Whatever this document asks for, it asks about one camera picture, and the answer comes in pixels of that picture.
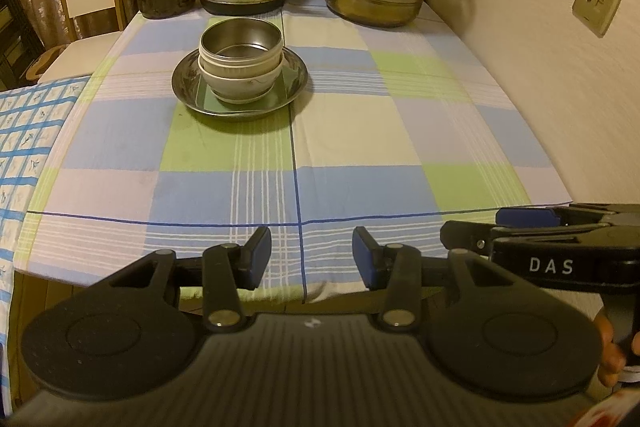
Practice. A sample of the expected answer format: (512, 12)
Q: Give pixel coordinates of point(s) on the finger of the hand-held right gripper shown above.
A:
(465, 234)
(530, 217)

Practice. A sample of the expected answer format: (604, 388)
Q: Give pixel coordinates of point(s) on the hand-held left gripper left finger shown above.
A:
(260, 257)

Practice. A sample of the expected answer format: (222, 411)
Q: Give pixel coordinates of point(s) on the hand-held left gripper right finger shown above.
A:
(362, 257)

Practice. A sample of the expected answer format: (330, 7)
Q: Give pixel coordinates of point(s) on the green square plate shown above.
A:
(207, 101)

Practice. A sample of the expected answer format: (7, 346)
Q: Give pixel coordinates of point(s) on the white ceramic bowl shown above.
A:
(235, 89)

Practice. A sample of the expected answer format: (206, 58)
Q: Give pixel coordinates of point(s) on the round stainless steel plate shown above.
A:
(187, 84)

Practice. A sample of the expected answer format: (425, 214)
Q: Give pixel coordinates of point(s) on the cream round plastic bowl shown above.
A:
(225, 66)

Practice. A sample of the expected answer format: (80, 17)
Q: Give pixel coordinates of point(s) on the stainless steel bowl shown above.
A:
(245, 34)

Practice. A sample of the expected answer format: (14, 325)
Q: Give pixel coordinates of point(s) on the person's right hand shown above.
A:
(609, 357)

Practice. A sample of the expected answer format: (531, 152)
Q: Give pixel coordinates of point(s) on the plaid tablecloth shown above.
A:
(350, 132)

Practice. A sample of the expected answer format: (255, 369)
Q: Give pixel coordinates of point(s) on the blue grid patterned cloth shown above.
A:
(25, 132)

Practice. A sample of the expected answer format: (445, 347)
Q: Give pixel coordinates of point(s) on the beige seat cushion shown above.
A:
(80, 57)

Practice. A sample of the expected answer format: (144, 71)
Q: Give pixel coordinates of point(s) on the beige wall socket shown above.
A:
(595, 4)

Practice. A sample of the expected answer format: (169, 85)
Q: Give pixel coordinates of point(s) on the brown wooden frame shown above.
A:
(42, 62)

